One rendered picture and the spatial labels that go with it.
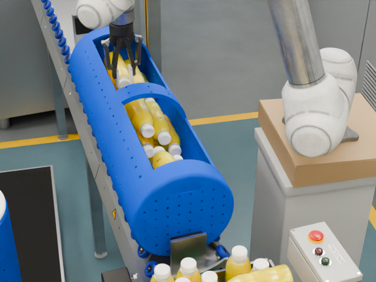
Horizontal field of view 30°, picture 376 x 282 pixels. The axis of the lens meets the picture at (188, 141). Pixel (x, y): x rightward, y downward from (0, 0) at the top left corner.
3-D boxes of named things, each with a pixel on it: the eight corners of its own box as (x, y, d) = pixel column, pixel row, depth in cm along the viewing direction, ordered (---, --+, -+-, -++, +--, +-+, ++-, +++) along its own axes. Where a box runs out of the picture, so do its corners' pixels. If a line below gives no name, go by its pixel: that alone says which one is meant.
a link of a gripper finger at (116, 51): (122, 40, 219) (117, 40, 218) (116, 72, 225) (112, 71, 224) (119, 34, 222) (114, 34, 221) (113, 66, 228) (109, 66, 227)
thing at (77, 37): (98, 43, 297) (95, 9, 288) (100, 47, 294) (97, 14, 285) (74, 47, 295) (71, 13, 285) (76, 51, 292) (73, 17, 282)
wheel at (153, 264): (156, 258, 189) (150, 256, 188) (161, 269, 185) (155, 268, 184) (147, 269, 190) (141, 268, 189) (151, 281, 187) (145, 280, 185)
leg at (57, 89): (67, 134, 404) (55, 36, 367) (69, 139, 399) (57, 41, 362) (57, 135, 402) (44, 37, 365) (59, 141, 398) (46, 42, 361)
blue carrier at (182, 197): (147, 89, 264) (146, 20, 247) (231, 245, 196) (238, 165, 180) (72, 100, 256) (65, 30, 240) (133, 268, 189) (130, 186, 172)
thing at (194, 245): (203, 261, 194) (203, 228, 187) (206, 267, 192) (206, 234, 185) (168, 269, 192) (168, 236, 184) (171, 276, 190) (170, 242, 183)
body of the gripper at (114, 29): (131, 13, 221) (132, 39, 226) (104, 17, 219) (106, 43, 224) (137, 23, 215) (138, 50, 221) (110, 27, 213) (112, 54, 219)
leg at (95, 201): (105, 249, 328) (95, 140, 291) (108, 258, 324) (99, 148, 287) (93, 252, 327) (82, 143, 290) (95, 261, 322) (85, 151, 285)
